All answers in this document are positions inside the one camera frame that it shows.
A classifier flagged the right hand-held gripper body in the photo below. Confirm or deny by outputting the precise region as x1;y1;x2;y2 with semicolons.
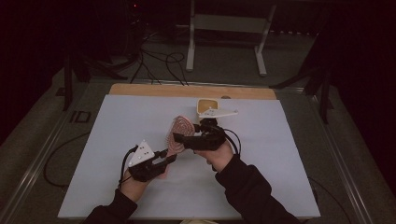
182;107;239;152

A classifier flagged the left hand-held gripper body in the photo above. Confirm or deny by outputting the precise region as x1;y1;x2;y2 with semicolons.
127;139;168;183

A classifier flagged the pink hairbrush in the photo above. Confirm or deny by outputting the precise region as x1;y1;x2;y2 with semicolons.
157;115;197;180

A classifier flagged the beige square cup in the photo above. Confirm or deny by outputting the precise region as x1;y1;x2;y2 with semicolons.
196;98;220;124

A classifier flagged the person's right hand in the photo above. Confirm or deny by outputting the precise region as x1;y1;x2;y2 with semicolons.
193;141;234;173

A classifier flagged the person's left hand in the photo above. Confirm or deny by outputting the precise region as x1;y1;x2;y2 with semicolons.
120;170;150;203

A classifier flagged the white table mat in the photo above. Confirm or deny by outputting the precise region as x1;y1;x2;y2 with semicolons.
57;94;321;220

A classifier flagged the black metal stand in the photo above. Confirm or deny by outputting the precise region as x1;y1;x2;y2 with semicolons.
269;60;336;125
55;50;129;112

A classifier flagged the white metal stand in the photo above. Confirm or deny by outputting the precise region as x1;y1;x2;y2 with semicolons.
176;0;278;77

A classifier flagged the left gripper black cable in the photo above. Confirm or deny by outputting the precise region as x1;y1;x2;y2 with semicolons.
117;145;139;190

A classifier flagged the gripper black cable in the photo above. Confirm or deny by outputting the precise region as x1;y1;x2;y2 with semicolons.
117;145;139;190
221;127;243;157

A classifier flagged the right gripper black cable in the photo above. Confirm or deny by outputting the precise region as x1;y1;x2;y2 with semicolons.
221;127;243;157

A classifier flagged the looped black floor cable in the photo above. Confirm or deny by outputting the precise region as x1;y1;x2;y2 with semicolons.
130;31;190;87

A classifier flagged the black square floor bracket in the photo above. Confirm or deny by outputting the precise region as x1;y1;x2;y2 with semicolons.
69;109;92;124

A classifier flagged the metal floor rail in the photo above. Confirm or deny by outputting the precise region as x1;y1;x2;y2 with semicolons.
0;105;82;224
306;91;373;224

